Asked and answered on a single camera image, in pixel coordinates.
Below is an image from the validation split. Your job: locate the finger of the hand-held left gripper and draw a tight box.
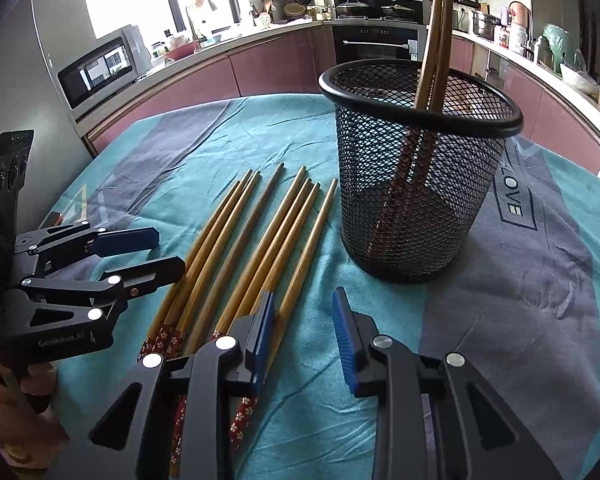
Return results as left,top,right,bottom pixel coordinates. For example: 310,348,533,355
22,256,187,361
15,221,161,272

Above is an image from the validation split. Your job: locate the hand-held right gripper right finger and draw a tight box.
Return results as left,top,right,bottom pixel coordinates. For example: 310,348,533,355
331,287,563,480

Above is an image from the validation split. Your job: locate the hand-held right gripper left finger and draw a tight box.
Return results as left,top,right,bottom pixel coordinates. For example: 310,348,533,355
87,290,276,480

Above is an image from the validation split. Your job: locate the red-ended wooden chopstick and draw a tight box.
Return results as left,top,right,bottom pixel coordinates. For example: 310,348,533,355
375,0,456,266
166,162,287,361
230,177,339,455
367,0,446,261

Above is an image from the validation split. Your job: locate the bunch of wooden chopsticks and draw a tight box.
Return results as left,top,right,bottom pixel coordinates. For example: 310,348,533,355
137,166,322,476

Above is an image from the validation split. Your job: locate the black mesh utensil holder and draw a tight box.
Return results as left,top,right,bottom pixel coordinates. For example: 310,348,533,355
318,58,524,283

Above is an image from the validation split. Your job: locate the person's left hand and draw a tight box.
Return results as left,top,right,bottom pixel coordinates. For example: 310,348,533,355
0,350,71,476

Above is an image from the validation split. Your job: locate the grey refrigerator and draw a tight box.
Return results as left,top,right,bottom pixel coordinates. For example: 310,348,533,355
0,0,98,196

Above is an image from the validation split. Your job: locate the silver microwave oven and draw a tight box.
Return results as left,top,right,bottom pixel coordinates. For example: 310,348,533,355
56,25,151,111

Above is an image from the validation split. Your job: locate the pink kitchen cabinet run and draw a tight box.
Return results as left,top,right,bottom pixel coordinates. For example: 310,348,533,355
450,35,600,176
82,27,336,156

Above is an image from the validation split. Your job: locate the teal and grey tablecloth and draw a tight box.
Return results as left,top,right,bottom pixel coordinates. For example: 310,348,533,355
45,92,600,480

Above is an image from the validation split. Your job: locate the red bowl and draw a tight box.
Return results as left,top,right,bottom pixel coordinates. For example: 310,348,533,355
165,40,201,61

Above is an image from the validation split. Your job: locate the kitchen faucet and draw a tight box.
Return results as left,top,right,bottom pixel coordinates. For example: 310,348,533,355
186,0,218,43

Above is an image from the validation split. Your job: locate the black built-in oven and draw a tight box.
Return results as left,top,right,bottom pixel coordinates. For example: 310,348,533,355
331,24,428,68

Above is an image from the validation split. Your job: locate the dark wok with lid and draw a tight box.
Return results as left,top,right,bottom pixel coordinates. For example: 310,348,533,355
336,0,376,17

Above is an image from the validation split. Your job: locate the stainless steel pot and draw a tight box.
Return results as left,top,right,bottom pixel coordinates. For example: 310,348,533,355
471,9,501,41

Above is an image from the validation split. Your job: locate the white jar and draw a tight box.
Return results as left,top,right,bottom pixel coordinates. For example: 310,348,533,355
509,24,529,53

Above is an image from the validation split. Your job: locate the green plastic bag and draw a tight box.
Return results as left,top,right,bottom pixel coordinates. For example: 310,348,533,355
542,24,578,68

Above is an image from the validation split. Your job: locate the pink kettle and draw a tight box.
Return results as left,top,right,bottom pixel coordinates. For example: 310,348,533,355
507,1,531,28

